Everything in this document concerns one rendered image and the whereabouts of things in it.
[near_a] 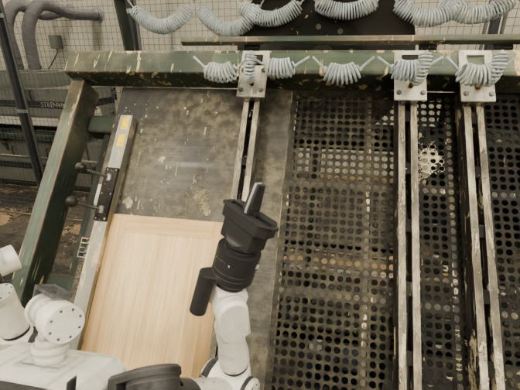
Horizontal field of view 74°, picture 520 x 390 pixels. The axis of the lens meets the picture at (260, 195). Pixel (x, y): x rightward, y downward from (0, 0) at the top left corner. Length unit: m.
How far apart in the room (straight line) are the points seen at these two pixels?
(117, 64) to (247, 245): 1.06
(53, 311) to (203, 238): 0.60
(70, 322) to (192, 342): 0.54
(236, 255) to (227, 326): 0.15
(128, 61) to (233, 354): 1.13
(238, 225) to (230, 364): 0.35
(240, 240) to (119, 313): 0.72
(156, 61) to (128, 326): 0.95
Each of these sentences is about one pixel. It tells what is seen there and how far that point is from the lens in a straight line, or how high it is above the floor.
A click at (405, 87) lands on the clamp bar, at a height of 1.76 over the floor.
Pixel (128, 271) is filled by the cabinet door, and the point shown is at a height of 1.18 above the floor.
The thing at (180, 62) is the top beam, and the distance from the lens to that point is 1.41.
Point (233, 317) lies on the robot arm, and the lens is 0.72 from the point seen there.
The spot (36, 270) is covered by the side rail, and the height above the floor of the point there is 1.15.
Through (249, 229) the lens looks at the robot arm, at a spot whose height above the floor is 1.57.
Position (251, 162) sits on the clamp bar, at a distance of 1.17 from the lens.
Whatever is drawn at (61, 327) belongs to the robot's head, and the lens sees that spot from 0.73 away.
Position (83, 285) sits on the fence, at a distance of 1.33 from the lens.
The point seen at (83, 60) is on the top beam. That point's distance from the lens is 1.62.
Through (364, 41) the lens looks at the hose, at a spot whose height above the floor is 1.90.
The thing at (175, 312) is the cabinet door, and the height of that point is 1.09.
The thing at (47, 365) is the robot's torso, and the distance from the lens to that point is 0.78.
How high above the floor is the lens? 1.86
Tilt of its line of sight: 22 degrees down
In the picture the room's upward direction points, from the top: straight up
